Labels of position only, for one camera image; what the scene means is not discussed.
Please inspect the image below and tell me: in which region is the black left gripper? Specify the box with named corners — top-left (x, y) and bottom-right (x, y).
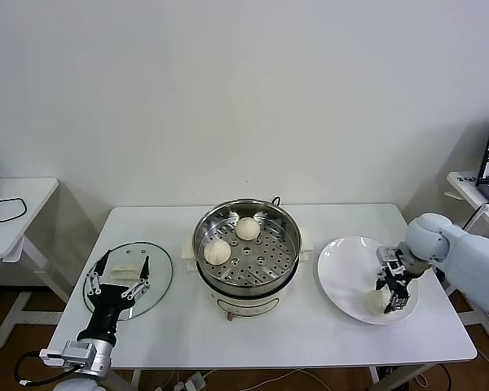
top-left (76, 249), bottom-right (152, 345)

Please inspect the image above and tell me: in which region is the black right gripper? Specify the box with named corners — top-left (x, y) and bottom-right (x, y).
top-left (373, 266), bottom-right (417, 314)

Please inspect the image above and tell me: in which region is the white steamed baozi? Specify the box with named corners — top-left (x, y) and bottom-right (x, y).
top-left (364, 288), bottom-right (393, 317)
top-left (235, 217), bottom-right (261, 241)
top-left (203, 239), bottom-right (232, 266)

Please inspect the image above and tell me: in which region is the round glass lid white handle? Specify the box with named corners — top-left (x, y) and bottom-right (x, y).
top-left (83, 240), bottom-right (174, 322)

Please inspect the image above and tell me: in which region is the perforated steel steamer basket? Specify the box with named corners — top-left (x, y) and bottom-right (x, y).
top-left (192, 198), bottom-right (302, 295)

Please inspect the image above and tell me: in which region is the round white plate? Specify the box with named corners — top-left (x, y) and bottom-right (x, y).
top-left (316, 235), bottom-right (421, 326)

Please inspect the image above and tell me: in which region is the white side desk rounded top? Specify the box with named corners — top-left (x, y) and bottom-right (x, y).
top-left (0, 177), bottom-right (82, 349)

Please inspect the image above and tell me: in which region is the white side desk with label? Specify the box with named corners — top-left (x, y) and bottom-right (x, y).
top-left (446, 170), bottom-right (489, 347)

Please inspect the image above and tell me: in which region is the white electric cooker pot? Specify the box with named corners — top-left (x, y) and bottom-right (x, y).
top-left (180, 227), bottom-right (315, 323)

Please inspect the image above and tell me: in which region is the white floor power strip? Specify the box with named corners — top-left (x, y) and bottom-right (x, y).
top-left (174, 372), bottom-right (207, 391)

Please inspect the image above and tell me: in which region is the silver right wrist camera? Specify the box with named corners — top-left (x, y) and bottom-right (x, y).
top-left (376, 245), bottom-right (404, 275)

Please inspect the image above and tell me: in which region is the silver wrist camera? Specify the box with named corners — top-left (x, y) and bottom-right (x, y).
top-left (376, 245), bottom-right (404, 275)
top-left (60, 340), bottom-right (95, 366)

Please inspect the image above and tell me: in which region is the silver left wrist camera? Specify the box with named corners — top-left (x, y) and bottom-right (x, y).
top-left (60, 340), bottom-right (95, 366)

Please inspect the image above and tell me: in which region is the black cable white plug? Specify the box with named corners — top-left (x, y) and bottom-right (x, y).
top-left (18, 349), bottom-right (81, 386)

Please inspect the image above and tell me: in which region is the black looped cable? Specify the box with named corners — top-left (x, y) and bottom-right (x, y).
top-left (0, 197), bottom-right (29, 223)

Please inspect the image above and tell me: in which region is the white laptop cable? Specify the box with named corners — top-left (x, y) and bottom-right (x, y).
top-left (463, 204), bottom-right (489, 231)

